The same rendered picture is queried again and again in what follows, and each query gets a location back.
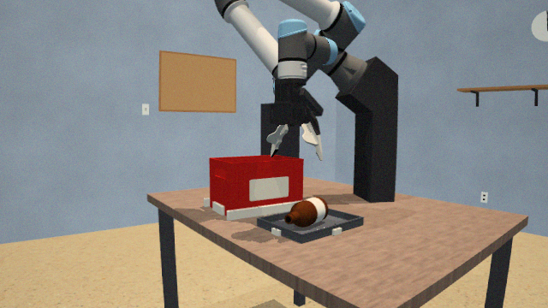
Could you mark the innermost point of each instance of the red plastic crate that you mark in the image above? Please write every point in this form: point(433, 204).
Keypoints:
point(254, 181)

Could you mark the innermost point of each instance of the brown bottle with white label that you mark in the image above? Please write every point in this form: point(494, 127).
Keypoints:
point(307, 212)

